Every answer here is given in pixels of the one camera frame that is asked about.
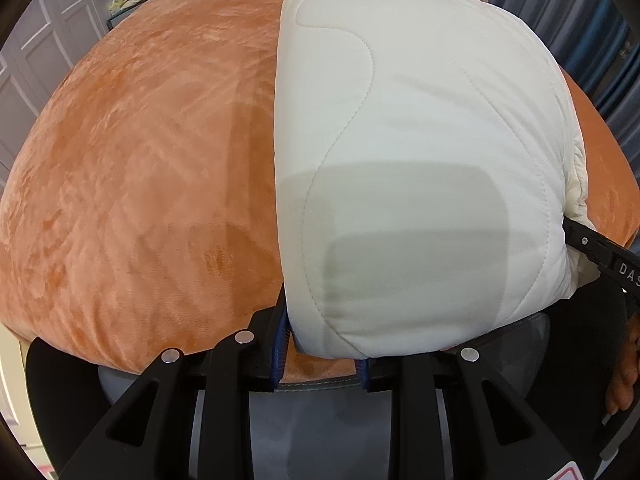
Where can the right hand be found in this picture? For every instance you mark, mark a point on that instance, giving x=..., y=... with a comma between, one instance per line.
x=621, y=390

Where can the cream panelled door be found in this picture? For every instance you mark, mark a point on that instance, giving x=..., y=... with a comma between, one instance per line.
x=15, y=406

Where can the white panelled wardrobe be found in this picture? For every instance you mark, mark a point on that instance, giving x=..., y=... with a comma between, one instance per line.
x=47, y=41

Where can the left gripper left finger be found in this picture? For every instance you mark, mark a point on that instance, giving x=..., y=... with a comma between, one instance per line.
x=181, y=402

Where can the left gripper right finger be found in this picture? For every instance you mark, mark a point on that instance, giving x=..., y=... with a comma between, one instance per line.
x=453, y=416

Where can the dark blue nightstand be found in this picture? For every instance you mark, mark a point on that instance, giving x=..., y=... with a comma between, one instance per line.
x=116, y=18

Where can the grey blue curtain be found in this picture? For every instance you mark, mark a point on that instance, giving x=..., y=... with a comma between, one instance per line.
x=596, y=46

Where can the orange velvet bedspread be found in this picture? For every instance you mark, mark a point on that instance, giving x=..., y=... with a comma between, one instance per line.
x=141, y=212

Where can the cream quilted jacket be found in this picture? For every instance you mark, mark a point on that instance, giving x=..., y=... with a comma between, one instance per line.
x=426, y=153

